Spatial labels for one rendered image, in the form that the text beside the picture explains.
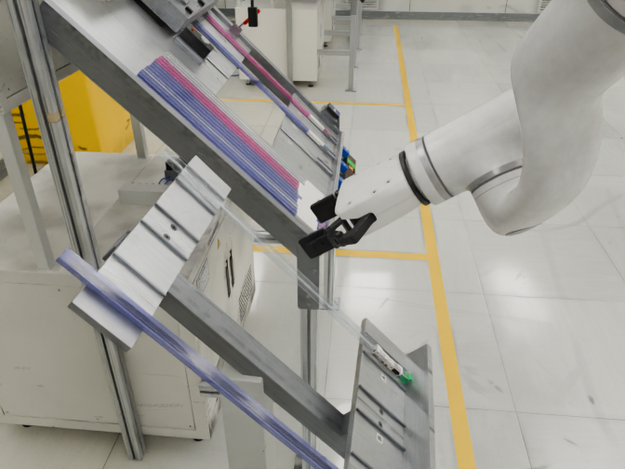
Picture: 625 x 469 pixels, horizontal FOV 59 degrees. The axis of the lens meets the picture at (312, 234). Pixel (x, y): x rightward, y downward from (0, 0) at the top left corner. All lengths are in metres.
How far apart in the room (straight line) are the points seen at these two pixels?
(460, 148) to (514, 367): 1.47
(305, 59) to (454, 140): 4.08
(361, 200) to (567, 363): 1.56
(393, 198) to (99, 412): 1.25
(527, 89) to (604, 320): 1.90
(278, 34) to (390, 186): 4.07
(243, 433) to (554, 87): 0.60
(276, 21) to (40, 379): 3.56
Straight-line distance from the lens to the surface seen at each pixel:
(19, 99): 1.33
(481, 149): 0.66
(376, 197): 0.67
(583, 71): 0.52
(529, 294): 2.41
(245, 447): 0.86
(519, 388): 2.00
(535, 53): 0.53
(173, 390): 1.58
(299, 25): 4.66
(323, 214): 0.79
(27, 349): 1.65
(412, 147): 0.68
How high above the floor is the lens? 1.38
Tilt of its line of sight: 32 degrees down
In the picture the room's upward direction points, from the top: straight up
